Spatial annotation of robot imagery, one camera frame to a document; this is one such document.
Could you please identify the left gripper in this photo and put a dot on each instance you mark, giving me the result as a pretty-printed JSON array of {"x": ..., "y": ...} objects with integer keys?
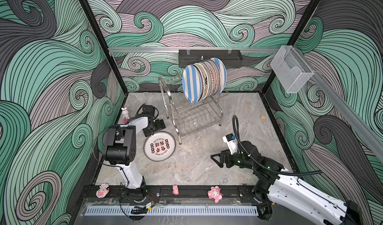
[{"x": 159, "y": 127}]

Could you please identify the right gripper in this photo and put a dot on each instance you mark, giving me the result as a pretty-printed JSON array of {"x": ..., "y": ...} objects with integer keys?
[{"x": 223, "y": 155}]

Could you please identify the white plate red characters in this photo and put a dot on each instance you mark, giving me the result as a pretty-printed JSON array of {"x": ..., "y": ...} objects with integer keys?
[{"x": 159, "y": 146}]

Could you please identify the blue striped plate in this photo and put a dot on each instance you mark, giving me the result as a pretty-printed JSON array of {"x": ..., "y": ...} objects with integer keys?
[
  {"x": 223, "y": 73},
  {"x": 192, "y": 84}
]

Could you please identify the white plate green red rim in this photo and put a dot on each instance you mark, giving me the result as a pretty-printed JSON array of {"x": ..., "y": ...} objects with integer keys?
[{"x": 203, "y": 76}]

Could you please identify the white plate dark cloud motif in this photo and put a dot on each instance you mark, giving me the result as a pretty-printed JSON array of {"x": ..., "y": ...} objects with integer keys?
[{"x": 211, "y": 77}]

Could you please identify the cream plate floral drawing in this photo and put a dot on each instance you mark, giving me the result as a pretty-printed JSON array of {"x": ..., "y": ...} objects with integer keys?
[{"x": 207, "y": 80}]

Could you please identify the orange sunburst plate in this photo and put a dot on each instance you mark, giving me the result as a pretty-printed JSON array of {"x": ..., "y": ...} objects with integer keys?
[{"x": 218, "y": 75}]

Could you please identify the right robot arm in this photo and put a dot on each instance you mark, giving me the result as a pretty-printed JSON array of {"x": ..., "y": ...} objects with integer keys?
[{"x": 277, "y": 185}]

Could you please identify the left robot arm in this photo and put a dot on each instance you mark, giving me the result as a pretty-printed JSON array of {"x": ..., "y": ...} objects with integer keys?
[{"x": 120, "y": 151}]

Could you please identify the white rabbit figurine pink base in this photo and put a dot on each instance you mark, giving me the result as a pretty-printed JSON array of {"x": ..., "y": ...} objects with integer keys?
[{"x": 125, "y": 114}]

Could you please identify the pink pig toy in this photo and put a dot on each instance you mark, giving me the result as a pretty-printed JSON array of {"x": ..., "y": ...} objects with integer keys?
[{"x": 215, "y": 194}]

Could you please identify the small pink figurine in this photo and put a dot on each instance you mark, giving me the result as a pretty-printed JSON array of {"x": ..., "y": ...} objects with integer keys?
[{"x": 175, "y": 190}]

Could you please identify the pink white sneaker toy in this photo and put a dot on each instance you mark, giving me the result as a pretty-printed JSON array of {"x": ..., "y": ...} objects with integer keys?
[{"x": 102, "y": 191}]

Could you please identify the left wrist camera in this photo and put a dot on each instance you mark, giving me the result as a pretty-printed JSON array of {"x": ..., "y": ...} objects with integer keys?
[{"x": 150, "y": 110}]

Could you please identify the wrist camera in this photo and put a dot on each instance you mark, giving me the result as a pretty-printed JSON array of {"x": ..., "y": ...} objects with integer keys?
[
  {"x": 150, "y": 110},
  {"x": 231, "y": 142}
]

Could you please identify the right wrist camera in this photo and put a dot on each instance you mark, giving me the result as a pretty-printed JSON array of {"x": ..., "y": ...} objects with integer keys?
[{"x": 231, "y": 142}]

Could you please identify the steel wire dish rack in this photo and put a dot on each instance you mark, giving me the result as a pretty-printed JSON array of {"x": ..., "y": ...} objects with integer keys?
[{"x": 186, "y": 117}]

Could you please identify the white slotted cable duct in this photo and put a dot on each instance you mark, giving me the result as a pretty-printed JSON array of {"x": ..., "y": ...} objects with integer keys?
[{"x": 225, "y": 210}]

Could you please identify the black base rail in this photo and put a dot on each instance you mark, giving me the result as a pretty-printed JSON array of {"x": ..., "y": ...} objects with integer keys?
[{"x": 164, "y": 193}]

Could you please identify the aluminium wall rail back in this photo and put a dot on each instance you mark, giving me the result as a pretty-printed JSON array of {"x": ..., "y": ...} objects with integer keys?
[{"x": 151, "y": 49}]

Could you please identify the aluminium wall rail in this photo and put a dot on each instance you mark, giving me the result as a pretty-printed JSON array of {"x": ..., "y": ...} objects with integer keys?
[
  {"x": 151, "y": 49},
  {"x": 332, "y": 85}
]

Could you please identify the black wall shelf basket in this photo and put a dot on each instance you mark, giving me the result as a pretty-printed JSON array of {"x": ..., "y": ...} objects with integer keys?
[{"x": 230, "y": 58}]

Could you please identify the clear acrylic wall holder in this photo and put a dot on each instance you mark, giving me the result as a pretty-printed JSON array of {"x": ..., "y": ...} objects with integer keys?
[{"x": 291, "y": 68}]

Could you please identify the aluminium wall rail right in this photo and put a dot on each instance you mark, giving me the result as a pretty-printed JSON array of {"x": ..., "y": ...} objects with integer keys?
[{"x": 332, "y": 85}]

